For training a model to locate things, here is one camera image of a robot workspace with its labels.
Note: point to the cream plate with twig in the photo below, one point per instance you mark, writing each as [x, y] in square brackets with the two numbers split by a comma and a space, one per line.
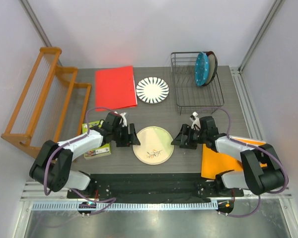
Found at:
[155, 145]

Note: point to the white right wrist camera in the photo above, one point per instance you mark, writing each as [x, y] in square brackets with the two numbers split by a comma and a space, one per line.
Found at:
[195, 121]

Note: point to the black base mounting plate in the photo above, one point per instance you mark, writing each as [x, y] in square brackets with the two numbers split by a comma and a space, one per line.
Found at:
[157, 188]

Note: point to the dark red rimmed plate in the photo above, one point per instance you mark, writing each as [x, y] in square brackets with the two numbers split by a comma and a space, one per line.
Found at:
[213, 65]

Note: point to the white blue striped plate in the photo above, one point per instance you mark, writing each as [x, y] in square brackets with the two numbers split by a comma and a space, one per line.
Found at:
[152, 90]

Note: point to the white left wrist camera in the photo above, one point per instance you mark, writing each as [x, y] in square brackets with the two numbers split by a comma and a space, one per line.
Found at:
[123, 120]

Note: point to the red folder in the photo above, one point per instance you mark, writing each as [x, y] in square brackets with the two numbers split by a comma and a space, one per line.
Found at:
[115, 88]

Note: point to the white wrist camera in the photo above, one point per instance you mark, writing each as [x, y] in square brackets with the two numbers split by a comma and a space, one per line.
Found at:
[195, 121]
[123, 120]

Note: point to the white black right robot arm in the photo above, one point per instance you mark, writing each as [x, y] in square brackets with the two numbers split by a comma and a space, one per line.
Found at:
[262, 170]

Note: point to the blue polka dot plate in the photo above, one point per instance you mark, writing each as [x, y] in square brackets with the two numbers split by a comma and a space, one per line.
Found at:
[201, 70]

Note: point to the orange wooden rack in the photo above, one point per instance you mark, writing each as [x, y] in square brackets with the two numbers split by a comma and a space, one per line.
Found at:
[43, 106]

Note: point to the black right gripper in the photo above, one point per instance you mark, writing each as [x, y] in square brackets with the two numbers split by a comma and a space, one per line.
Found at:
[179, 140]

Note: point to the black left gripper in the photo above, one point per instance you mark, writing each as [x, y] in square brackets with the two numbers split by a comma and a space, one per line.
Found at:
[132, 140]

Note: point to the orange folder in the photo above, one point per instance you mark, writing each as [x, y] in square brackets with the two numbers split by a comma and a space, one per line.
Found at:
[221, 154]

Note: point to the black wire dish rack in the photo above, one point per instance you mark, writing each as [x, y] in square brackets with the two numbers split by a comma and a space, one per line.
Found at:
[188, 96]

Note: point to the green booklet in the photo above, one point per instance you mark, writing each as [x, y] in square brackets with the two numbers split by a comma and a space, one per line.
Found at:
[100, 151]

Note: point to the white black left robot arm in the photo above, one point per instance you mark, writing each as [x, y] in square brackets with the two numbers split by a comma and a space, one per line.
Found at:
[52, 166]

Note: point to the white slotted cable duct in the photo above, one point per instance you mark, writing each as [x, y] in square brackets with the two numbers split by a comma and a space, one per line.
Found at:
[79, 206]

